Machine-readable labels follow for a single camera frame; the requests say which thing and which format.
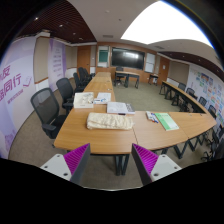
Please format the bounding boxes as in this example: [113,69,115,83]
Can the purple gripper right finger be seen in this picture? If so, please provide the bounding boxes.
[132,144,181,185]

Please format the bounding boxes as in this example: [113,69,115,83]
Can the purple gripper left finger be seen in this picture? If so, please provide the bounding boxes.
[41,144,90,185]

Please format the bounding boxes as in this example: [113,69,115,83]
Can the cream folded towel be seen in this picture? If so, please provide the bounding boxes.
[87,112,134,130]

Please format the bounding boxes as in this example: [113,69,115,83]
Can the right curved wooden table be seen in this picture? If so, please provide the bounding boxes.
[132,80,218,160]

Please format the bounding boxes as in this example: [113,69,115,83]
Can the long wooden table row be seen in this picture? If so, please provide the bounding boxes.
[53,71,138,177]

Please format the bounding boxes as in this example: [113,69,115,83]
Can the green paper folder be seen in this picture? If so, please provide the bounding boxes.
[155,113,179,131]

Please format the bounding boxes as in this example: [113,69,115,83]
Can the markers bundle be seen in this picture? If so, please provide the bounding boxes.
[146,111,158,123]

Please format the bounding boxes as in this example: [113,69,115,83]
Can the white box with lid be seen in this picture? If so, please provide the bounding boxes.
[73,92,94,108]

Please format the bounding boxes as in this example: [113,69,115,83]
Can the white book stack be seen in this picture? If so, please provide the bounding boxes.
[107,102,135,114]

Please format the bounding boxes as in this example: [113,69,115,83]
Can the black mesh office chair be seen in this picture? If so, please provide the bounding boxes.
[30,88,66,139]

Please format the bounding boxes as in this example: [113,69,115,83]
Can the white paper sheets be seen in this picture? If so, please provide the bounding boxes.
[94,92,111,104]

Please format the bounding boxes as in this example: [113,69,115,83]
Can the wooden front desk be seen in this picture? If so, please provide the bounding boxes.
[114,71,140,89]

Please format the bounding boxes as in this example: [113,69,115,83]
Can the purple white wall banner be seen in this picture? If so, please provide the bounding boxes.
[0,37,36,159]

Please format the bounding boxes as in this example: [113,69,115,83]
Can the large black wall screen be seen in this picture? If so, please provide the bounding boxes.
[111,47,145,70]

